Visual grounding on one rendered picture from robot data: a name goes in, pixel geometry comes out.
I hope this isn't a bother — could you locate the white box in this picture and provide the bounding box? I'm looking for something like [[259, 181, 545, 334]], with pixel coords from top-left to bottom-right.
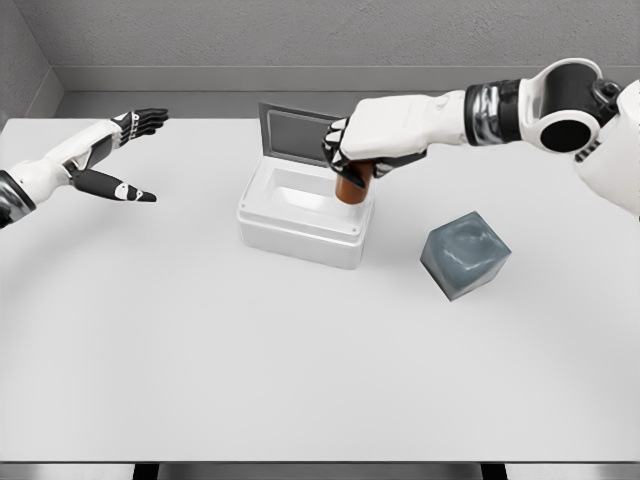
[[236, 156, 376, 271]]

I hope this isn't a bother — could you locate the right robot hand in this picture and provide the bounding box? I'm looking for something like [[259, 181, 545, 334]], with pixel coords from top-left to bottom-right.
[[321, 94, 437, 190]]

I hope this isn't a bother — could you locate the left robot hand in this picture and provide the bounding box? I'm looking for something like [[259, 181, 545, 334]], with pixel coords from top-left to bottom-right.
[[45, 107, 170, 204]]

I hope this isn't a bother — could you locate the grey cube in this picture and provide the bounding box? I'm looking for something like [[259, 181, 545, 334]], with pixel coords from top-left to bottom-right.
[[419, 210, 513, 302]]

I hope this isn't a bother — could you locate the grey box lid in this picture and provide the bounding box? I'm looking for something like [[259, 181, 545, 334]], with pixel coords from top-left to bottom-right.
[[257, 102, 347, 169]]

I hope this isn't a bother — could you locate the brown cylinder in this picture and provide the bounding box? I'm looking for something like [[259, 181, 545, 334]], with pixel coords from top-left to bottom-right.
[[333, 160, 374, 206]]

